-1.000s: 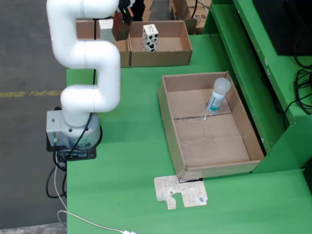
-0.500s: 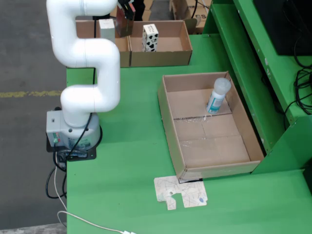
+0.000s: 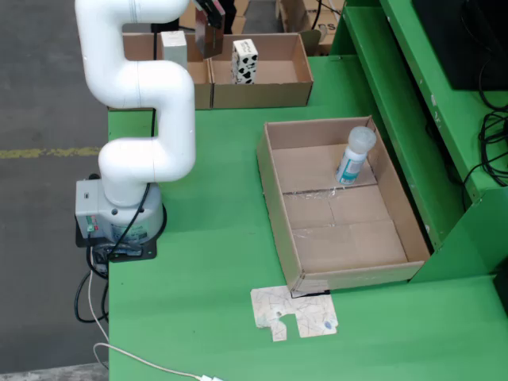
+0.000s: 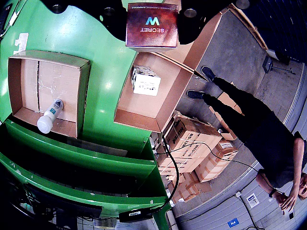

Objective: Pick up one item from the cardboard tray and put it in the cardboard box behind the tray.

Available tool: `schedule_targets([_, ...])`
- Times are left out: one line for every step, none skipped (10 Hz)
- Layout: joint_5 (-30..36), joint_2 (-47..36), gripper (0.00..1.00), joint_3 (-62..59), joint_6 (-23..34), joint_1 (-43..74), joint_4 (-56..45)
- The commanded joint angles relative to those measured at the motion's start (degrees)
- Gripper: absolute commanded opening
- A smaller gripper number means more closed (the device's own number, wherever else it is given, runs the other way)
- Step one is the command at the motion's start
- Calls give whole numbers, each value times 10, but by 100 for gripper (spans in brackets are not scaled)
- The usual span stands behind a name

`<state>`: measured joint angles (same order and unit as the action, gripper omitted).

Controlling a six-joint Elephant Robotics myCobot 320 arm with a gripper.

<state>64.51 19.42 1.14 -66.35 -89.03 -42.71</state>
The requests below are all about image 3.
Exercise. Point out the cow print carton box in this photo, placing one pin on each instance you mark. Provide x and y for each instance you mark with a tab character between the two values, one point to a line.
244	65

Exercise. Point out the red carton box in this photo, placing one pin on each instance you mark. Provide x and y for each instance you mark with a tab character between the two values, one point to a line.
208	41

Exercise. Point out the shallow cardboard tray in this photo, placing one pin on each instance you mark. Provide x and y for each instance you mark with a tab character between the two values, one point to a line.
345	246

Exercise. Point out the black monitor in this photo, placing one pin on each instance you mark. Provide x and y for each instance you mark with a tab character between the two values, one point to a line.
456	35

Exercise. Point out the printed brown cardboard box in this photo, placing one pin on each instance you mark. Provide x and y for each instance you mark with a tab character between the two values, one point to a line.
297	16

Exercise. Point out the white carton box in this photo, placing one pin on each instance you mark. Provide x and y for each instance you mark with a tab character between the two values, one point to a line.
174	47

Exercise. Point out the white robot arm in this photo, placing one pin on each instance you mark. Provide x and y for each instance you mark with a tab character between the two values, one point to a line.
166	119

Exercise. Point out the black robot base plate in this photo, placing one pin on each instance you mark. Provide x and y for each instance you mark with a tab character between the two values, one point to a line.
147	254

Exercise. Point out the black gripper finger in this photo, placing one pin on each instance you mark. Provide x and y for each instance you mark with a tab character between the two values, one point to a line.
214	14

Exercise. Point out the open brown cardboard box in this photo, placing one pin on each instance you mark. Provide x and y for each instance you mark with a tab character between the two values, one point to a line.
278	71
202	95

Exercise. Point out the green metal shelf unit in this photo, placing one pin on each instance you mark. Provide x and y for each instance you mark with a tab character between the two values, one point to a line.
397	139

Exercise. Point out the white bottle with teal label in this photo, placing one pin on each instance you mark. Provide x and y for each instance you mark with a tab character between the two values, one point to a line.
351	164

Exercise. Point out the scribbled flat cardboard piece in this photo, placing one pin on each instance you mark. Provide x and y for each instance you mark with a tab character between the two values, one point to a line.
301	313

